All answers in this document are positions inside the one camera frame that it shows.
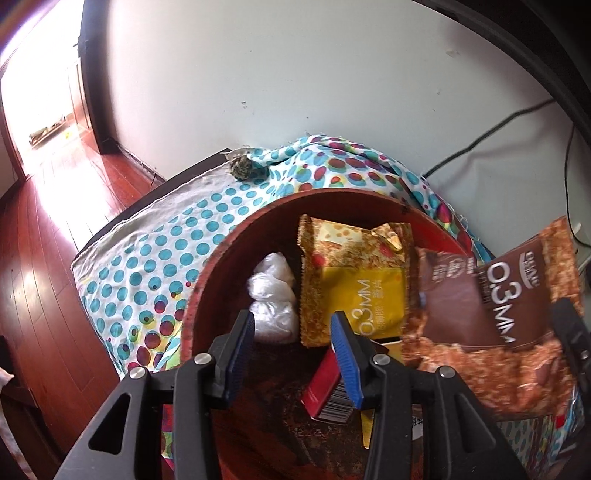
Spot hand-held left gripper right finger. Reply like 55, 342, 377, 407
330, 310, 529, 480

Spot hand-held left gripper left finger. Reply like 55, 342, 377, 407
54, 310, 256, 480

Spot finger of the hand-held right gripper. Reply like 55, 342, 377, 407
549, 298, 589, 371

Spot red barcode box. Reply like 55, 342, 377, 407
300, 339, 391, 424

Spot clear plastic bag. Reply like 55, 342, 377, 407
245, 252, 298, 345

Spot yellow snack packet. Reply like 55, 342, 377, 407
298, 213, 414, 348

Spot brown snack packet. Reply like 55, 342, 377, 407
399, 216, 582, 414

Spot round red tray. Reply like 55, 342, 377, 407
178, 186, 477, 480

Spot polka dot cloth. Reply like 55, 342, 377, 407
71, 133, 583, 480

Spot small dried plant ball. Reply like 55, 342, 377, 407
229, 154, 254, 180

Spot long black hanging cable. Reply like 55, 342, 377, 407
421, 98, 570, 179

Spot dark wooden door frame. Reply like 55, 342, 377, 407
76, 0, 122, 156

